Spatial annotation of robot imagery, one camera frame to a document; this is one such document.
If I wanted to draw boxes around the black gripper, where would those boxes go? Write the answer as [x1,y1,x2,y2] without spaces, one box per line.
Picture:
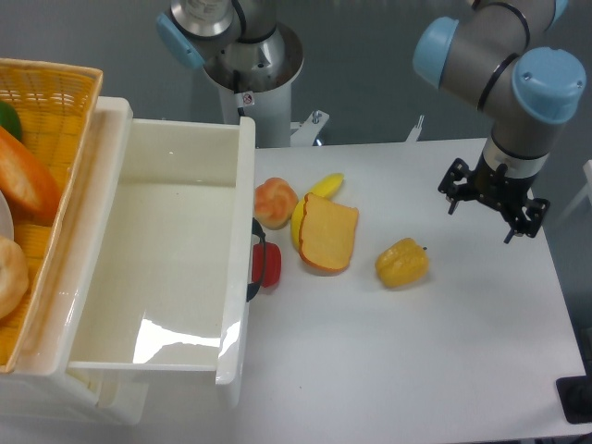
[438,154,550,244]

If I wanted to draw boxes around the toy bread slice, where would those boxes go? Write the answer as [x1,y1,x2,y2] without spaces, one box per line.
[299,193,359,274]

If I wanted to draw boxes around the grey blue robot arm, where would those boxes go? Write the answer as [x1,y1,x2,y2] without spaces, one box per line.
[156,1,586,237]

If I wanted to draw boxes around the orange toy bread roll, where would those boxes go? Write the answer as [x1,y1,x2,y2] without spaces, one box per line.
[254,178,299,229]

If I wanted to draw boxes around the yellow toy bell pepper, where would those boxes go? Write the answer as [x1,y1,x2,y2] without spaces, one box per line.
[375,238,430,288]

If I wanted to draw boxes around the yellow toy banana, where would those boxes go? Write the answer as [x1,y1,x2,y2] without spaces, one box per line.
[290,173,344,251]

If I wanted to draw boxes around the black device at edge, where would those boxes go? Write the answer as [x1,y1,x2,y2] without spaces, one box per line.
[556,376,591,425]

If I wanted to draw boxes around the red toy pepper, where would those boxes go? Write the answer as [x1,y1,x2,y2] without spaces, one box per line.
[262,243,282,288]

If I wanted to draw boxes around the white open drawer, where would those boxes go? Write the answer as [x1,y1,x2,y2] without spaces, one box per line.
[68,117,255,407]

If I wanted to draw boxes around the yellow woven basket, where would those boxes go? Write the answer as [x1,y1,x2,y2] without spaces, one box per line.
[1,58,103,374]

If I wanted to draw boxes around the orange toy baguette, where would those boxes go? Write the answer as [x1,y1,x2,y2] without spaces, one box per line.
[1,128,61,226]

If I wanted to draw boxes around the beige toy bun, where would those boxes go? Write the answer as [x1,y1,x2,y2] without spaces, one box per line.
[1,236,29,318]

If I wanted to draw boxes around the white plastic drawer cabinet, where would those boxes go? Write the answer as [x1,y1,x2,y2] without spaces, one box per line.
[1,97,147,425]

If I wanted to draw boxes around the green toy vegetable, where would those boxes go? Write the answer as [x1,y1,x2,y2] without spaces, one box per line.
[0,101,22,142]

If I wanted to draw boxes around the white frame at right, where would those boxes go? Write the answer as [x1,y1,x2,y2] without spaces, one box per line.
[550,160,592,231]

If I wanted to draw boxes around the white table bracket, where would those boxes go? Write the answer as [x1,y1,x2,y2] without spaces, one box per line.
[290,110,330,148]

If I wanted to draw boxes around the black drawer handle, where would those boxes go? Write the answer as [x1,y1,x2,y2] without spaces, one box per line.
[246,218,266,302]

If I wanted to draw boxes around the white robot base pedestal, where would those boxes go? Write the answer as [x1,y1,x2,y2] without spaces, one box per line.
[204,23,303,148]

